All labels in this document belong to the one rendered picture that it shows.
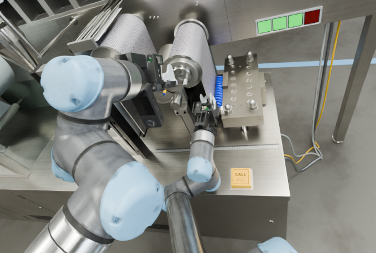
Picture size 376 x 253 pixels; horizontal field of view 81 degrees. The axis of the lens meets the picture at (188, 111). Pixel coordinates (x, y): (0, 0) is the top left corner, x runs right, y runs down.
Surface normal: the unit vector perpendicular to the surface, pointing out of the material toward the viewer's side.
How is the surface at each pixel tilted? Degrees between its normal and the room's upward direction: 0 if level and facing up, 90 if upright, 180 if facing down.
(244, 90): 0
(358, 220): 0
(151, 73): 50
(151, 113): 83
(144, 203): 90
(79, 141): 2
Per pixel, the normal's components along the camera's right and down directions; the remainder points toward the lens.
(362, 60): -0.14, 0.75
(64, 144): -0.51, -0.37
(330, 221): -0.29, -0.66
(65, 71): -0.30, 0.17
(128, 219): 0.69, 0.36
